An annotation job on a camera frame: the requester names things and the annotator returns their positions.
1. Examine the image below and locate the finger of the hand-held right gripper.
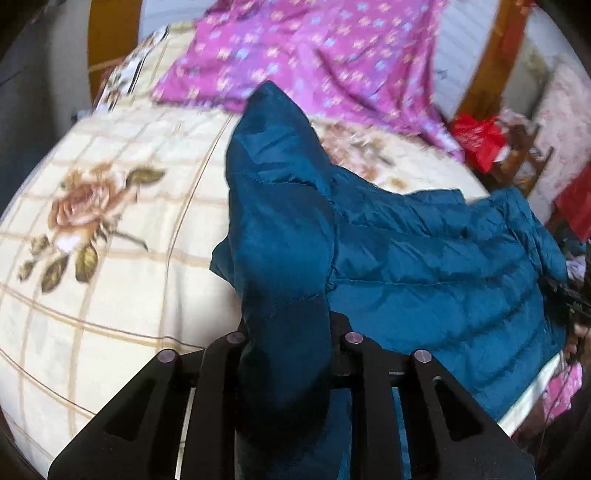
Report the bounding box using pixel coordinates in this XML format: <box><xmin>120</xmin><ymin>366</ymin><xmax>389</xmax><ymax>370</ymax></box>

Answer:
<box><xmin>542</xmin><ymin>276</ymin><xmax>591</xmax><ymax>320</ymax></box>

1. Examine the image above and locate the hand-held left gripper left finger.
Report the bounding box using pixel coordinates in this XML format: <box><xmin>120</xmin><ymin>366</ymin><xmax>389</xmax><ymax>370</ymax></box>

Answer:
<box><xmin>48</xmin><ymin>331</ymin><xmax>250</xmax><ymax>480</ymax></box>

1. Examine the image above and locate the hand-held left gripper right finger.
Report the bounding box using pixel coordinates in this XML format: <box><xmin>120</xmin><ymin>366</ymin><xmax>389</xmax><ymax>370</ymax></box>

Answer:
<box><xmin>323</xmin><ymin>314</ymin><xmax>536</xmax><ymax>480</ymax></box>

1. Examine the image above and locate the teal quilted down jacket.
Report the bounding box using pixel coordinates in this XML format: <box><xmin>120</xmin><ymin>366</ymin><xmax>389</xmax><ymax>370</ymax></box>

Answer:
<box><xmin>209</xmin><ymin>80</ymin><xmax>570</xmax><ymax>480</ymax></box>

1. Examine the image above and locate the red cloth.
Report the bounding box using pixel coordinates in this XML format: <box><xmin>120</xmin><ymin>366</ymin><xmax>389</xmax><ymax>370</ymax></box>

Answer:
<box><xmin>554</xmin><ymin>173</ymin><xmax>591</xmax><ymax>241</ymax></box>

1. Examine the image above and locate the pink patterned cloth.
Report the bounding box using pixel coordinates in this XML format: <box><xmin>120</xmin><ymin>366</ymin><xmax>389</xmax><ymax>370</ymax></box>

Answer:
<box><xmin>522</xmin><ymin>369</ymin><xmax>583</xmax><ymax>432</ymax></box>

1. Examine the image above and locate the cream floral checked bed sheet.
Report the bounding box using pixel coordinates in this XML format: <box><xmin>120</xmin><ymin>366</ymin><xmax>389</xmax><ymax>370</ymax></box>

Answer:
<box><xmin>0</xmin><ymin>21</ymin><xmax>568</xmax><ymax>476</ymax></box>

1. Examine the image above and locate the wooden chair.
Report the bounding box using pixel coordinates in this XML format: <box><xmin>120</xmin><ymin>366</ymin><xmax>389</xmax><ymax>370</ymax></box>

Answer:
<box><xmin>489</xmin><ymin>120</ymin><xmax>555</xmax><ymax>199</ymax></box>

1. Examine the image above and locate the pale floral curtain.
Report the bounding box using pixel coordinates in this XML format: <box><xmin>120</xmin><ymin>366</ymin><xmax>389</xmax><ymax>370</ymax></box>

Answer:
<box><xmin>526</xmin><ymin>60</ymin><xmax>587</xmax><ymax>213</ymax></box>

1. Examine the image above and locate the red shopping bag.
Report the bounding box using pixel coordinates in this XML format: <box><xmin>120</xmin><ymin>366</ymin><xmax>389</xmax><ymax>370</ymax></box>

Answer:
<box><xmin>450</xmin><ymin>114</ymin><xmax>506</xmax><ymax>174</ymax></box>

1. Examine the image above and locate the purple floral bed cover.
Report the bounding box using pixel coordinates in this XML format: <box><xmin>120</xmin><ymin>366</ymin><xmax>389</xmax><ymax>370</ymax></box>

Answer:
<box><xmin>151</xmin><ymin>0</ymin><xmax>465</xmax><ymax>162</ymax></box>

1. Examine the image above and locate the grey refrigerator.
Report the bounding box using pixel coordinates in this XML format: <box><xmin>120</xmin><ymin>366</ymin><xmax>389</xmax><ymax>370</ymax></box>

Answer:
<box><xmin>0</xmin><ymin>14</ymin><xmax>90</xmax><ymax>222</ymax></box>

